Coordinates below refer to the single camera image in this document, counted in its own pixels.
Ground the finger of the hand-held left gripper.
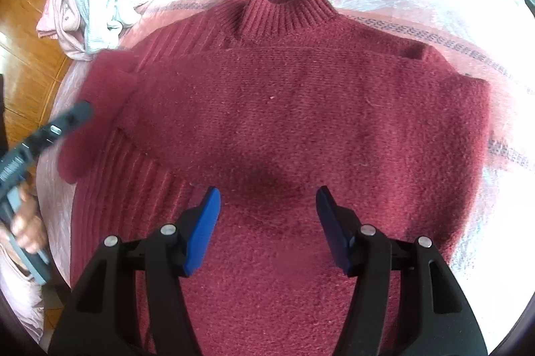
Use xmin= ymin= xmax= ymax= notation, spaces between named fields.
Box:
xmin=24 ymin=100 xmax=94 ymax=157

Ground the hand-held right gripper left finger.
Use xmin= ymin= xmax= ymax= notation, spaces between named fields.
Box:
xmin=48 ymin=186 xmax=221 ymax=356

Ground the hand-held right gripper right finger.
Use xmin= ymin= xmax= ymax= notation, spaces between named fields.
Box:
xmin=315 ymin=185 xmax=488 ymax=356

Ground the maroon knit sweater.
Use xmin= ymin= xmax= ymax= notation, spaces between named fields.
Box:
xmin=58 ymin=0 xmax=495 ymax=356

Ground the person's left hand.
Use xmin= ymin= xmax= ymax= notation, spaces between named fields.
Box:
xmin=9 ymin=189 xmax=47 ymax=254

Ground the pale pink garment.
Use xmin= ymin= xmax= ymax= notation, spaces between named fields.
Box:
xmin=36 ymin=0 xmax=99 ymax=62

